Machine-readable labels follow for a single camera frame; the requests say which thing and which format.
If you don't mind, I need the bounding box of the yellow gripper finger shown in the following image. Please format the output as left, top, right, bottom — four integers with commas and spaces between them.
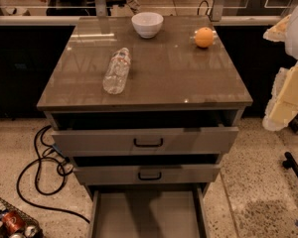
263, 15, 291, 42
262, 62, 298, 131

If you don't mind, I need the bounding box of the clear plastic water bottle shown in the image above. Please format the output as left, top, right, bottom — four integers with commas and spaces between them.
102, 48, 131, 94

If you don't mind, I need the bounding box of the grey drawer cabinet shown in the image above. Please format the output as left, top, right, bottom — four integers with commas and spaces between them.
36, 15, 254, 238

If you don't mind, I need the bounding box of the middle grey drawer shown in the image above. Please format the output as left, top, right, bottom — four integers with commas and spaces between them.
74, 155, 221, 185

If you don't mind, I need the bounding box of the grey drawer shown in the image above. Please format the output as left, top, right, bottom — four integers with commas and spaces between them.
53, 110, 238, 156
74, 155, 221, 185
86, 184, 211, 238

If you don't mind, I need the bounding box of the bottom grey drawer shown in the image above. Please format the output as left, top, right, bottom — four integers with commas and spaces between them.
86, 184, 211, 238

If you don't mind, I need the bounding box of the top grey drawer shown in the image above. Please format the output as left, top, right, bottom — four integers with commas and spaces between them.
53, 110, 238, 156

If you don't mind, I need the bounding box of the black metal bar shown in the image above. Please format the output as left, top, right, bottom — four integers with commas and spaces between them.
282, 152, 298, 178

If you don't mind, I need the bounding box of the orange fruit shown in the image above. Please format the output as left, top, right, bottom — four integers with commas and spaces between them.
195, 27, 214, 48

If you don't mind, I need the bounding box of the white ceramic bowl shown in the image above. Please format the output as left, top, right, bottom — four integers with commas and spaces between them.
131, 12, 164, 39

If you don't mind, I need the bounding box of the silver can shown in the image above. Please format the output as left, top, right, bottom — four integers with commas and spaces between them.
24, 225, 38, 238
9, 233, 26, 238

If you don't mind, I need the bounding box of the red soda can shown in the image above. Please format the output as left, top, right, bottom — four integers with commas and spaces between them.
2, 210, 26, 235

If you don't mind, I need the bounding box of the black power cable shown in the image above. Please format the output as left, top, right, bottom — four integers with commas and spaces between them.
16, 124, 91, 224

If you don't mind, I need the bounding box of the black wire basket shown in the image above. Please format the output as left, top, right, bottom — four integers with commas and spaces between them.
0, 197, 44, 238

